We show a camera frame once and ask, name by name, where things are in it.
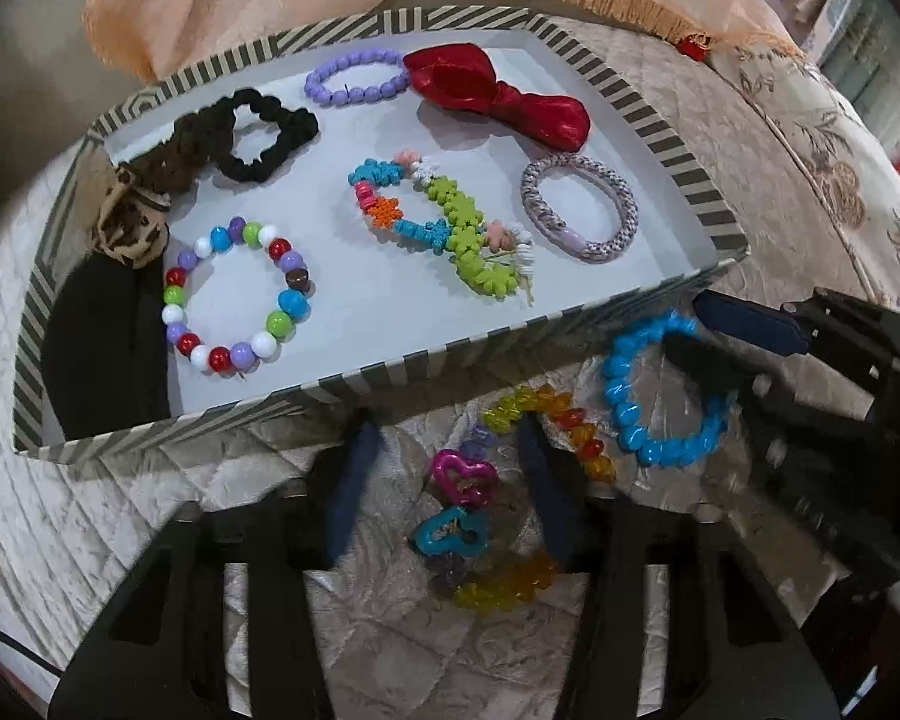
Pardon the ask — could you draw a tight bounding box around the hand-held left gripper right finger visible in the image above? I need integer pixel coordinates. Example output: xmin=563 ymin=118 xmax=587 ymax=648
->
xmin=517 ymin=424 xmax=841 ymax=720

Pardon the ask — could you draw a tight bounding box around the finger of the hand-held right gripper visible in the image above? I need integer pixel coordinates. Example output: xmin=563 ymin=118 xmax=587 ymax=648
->
xmin=664 ymin=328 xmax=790 ymax=452
xmin=692 ymin=287 xmax=900 ymax=391

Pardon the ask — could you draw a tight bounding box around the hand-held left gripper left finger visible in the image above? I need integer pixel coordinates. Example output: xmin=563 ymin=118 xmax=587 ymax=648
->
xmin=49 ymin=416 xmax=382 ymax=720

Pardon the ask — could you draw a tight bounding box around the translucent heart bead bracelet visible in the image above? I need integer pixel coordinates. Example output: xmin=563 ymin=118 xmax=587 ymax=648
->
xmin=412 ymin=382 xmax=617 ymax=611

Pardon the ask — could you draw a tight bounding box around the blue bead bracelet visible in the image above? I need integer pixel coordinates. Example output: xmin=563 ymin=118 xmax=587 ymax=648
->
xmin=600 ymin=313 xmax=736 ymax=468

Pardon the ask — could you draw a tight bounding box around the striped cardboard box tray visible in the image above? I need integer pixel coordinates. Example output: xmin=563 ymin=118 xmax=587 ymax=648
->
xmin=11 ymin=4 xmax=751 ymax=464

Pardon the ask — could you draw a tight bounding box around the multicoloured round bead bracelet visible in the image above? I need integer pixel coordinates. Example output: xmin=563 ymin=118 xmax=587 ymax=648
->
xmin=161 ymin=217 xmax=312 ymax=376

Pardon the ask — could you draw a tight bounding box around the colourful flower bead bracelet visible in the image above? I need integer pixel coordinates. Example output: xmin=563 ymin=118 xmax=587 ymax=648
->
xmin=347 ymin=150 xmax=535 ymax=301

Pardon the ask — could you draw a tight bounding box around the red satin bow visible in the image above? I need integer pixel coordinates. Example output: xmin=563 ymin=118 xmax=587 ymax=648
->
xmin=403 ymin=45 xmax=592 ymax=151

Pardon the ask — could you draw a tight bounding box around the burlap leopard print bow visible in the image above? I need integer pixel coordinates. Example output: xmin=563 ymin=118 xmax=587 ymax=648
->
xmin=94 ymin=163 xmax=170 ymax=269

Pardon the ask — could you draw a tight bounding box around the black scrunchie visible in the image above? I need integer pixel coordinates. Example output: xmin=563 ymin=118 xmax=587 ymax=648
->
xmin=210 ymin=88 xmax=320 ymax=183

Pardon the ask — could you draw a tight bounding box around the brown scrunchie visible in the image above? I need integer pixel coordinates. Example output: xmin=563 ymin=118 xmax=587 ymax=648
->
xmin=131 ymin=106 xmax=230 ymax=196

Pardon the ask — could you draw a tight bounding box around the purple bead bracelet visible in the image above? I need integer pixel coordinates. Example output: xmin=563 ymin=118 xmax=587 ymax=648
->
xmin=304 ymin=47 xmax=413 ymax=107

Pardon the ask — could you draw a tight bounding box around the beige floral bedspread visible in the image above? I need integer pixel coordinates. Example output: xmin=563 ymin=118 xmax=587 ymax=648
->
xmin=709 ymin=37 xmax=900 ymax=316

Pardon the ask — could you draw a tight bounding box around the black cloth pouch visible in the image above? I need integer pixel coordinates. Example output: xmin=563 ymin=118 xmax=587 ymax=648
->
xmin=41 ymin=255 xmax=172 ymax=442

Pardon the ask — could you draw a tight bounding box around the cream quilted blanket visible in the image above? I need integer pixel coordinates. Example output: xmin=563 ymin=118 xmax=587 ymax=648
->
xmin=0 ymin=11 xmax=900 ymax=720

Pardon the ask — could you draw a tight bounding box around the stack of folded fabrics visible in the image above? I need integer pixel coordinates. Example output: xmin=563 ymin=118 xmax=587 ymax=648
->
xmin=787 ymin=0 xmax=900 ymax=68

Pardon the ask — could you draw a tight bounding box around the beige headboard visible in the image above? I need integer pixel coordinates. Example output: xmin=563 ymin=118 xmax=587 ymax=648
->
xmin=0 ymin=0 xmax=98 ymax=151

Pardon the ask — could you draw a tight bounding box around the lavender braided hair tie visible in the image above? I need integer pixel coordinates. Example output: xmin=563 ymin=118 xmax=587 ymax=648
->
xmin=520 ymin=152 xmax=638 ymax=263

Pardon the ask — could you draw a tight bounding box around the black cable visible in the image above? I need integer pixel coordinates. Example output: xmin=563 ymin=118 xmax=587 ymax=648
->
xmin=0 ymin=619 xmax=61 ymax=683

